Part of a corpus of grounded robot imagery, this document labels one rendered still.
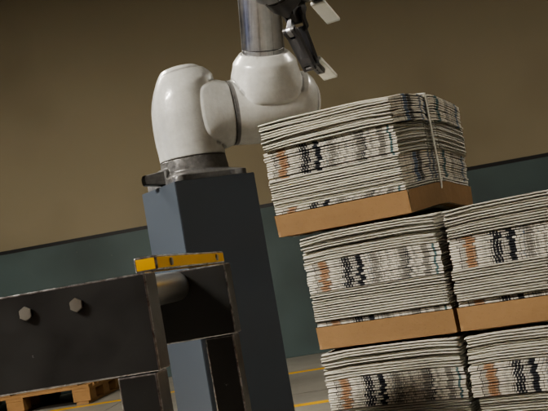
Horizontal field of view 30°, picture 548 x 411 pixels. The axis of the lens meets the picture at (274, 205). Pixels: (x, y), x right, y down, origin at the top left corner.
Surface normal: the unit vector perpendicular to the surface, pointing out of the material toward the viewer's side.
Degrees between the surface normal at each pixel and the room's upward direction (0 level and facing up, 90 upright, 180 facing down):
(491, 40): 90
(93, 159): 90
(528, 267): 90
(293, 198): 94
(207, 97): 81
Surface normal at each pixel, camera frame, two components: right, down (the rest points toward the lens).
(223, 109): 0.28, -0.07
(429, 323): -0.49, 0.07
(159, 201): -0.87, 0.12
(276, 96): 0.29, 0.24
